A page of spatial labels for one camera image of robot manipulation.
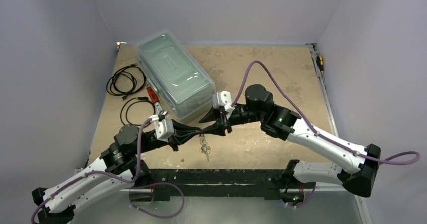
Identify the metal key organizer plate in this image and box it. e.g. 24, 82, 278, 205
199, 134, 211, 162

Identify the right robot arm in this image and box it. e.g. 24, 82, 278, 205
199, 84, 381, 198

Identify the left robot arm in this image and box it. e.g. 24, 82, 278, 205
30, 116, 203, 223

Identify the clear plastic storage box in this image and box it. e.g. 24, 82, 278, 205
132, 29, 216, 124

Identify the yellow black screwdriver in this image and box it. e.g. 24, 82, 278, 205
316, 55, 324, 74

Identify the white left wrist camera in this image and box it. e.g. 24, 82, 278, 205
150, 115, 174, 142

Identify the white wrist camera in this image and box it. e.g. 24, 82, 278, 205
150, 115, 174, 142
212, 91, 235, 119

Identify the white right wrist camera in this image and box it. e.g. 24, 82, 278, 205
212, 91, 235, 119

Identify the red handled adjustable wrench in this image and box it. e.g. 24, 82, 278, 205
146, 86, 167, 118

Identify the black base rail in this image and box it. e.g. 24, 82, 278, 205
130, 168, 318, 202

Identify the black usb cable loop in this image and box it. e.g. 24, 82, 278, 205
120, 96, 156, 127

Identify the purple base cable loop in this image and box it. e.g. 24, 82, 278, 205
128, 181, 186, 219

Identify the coiled black cable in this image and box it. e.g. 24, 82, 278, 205
106, 63, 147, 97

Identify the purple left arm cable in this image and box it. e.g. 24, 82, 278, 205
30, 118, 154, 224

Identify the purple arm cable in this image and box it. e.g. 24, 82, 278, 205
232, 60, 421, 166
30, 118, 154, 224

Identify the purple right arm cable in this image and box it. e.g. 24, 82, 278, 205
232, 60, 421, 166

